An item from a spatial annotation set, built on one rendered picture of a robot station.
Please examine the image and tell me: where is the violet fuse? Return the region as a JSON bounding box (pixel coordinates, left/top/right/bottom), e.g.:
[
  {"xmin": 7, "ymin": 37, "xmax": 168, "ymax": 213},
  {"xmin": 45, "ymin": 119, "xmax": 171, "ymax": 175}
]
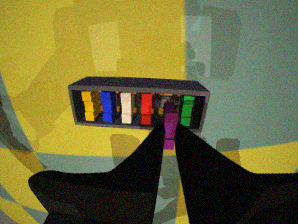
[{"xmin": 162, "ymin": 96, "xmax": 178, "ymax": 149}]

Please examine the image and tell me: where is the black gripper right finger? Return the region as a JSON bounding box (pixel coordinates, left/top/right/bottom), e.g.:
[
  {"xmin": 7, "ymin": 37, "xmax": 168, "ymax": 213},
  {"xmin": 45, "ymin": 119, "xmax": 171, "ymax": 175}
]
[{"xmin": 174, "ymin": 124, "xmax": 298, "ymax": 224}]

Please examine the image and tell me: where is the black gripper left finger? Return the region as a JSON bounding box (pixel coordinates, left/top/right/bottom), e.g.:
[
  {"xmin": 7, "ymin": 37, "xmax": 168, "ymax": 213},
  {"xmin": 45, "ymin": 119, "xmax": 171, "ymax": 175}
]
[{"xmin": 28, "ymin": 124, "xmax": 165, "ymax": 224}]

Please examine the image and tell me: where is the dark grey fuse block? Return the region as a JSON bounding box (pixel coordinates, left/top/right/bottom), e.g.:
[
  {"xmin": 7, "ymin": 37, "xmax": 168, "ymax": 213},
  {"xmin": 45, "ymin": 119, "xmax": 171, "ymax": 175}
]
[{"xmin": 68, "ymin": 76, "xmax": 210, "ymax": 132}]

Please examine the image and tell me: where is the green fuse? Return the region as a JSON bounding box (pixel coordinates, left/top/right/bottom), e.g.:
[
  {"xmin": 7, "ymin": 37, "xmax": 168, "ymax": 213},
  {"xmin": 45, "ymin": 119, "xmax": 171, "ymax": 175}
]
[{"xmin": 178, "ymin": 95, "xmax": 194, "ymax": 127}]

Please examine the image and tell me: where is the red fuse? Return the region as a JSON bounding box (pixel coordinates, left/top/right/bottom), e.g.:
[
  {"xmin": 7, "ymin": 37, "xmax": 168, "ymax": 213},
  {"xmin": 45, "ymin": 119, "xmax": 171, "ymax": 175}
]
[{"xmin": 142, "ymin": 92, "xmax": 152, "ymax": 125}]

